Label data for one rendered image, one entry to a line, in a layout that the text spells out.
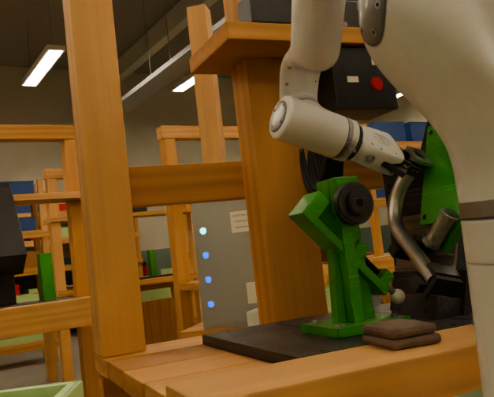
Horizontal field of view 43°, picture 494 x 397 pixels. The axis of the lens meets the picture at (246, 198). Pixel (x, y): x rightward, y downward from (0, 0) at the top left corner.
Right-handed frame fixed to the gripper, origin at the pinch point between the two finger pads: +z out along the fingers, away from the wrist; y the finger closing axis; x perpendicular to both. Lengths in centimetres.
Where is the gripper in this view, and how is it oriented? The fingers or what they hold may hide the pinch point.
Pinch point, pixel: (410, 163)
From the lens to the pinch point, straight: 132.7
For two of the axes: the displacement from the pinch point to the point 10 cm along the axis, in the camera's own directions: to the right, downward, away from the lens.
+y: -1.7, -6.0, 7.8
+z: 8.8, 2.6, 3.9
